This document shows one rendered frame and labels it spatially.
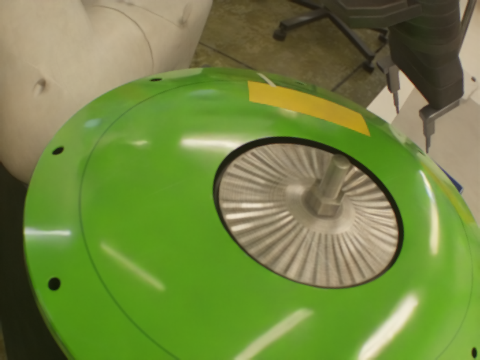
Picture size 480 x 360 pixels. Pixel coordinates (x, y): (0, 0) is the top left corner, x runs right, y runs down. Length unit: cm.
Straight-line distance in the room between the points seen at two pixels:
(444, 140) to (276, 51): 183
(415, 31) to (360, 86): 214
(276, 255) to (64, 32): 25
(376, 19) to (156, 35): 21
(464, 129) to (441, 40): 39
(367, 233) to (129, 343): 14
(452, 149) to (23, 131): 51
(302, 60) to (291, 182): 225
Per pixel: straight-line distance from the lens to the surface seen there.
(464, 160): 86
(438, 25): 53
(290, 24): 271
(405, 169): 47
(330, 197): 39
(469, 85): 102
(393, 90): 65
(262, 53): 261
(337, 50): 282
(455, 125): 91
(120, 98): 47
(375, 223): 42
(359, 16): 49
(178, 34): 65
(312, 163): 43
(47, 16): 53
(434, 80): 57
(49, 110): 53
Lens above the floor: 135
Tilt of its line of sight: 41 degrees down
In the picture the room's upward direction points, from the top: 20 degrees clockwise
